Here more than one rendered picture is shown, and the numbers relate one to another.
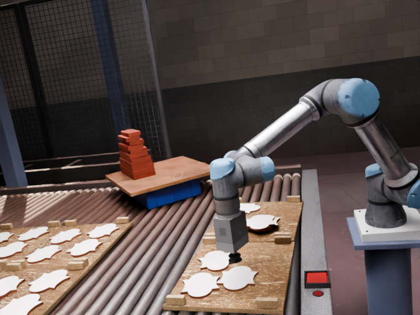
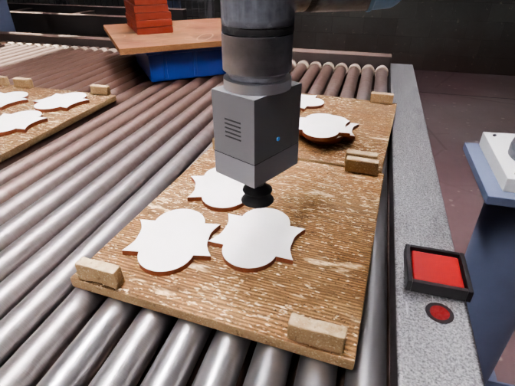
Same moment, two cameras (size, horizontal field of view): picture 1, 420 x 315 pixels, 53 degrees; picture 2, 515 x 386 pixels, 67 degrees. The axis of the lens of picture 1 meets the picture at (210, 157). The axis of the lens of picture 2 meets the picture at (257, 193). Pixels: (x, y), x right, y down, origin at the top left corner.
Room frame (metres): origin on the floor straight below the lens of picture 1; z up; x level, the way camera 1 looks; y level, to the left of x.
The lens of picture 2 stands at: (0.76, -0.05, 1.28)
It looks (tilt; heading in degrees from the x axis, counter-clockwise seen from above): 32 degrees down; 2
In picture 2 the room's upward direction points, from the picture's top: straight up
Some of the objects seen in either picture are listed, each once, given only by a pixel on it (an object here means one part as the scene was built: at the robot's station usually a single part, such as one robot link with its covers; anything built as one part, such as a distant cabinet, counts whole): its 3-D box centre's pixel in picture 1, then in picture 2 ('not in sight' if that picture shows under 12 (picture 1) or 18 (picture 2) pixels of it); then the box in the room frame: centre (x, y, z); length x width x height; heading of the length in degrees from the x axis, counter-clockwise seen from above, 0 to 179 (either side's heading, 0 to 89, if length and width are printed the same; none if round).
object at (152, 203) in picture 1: (164, 186); (183, 53); (2.21, 0.27, 0.97); 0.31 x 0.31 x 0.10; 26
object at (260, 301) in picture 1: (267, 302); (316, 333); (1.02, -0.10, 0.95); 0.06 x 0.02 x 0.03; 73
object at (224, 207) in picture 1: (227, 203); (259, 53); (1.19, -0.03, 1.19); 0.08 x 0.08 x 0.05
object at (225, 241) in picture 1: (228, 227); (251, 120); (1.20, -0.02, 1.11); 0.10 x 0.09 x 0.16; 51
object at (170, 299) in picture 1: (175, 300); (99, 272); (1.10, 0.16, 0.95); 0.06 x 0.02 x 0.03; 73
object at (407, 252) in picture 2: (317, 279); (435, 270); (1.14, -0.27, 0.92); 0.08 x 0.08 x 0.02; 76
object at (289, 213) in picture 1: (256, 220); (315, 124); (1.65, -0.16, 0.93); 0.41 x 0.35 x 0.02; 161
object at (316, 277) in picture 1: (317, 279); (435, 271); (1.14, -0.27, 0.92); 0.06 x 0.06 x 0.01; 76
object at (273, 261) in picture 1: (235, 272); (257, 219); (1.25, -0.03, 0.93); 0.41 x 0.35 x 0.02; 163
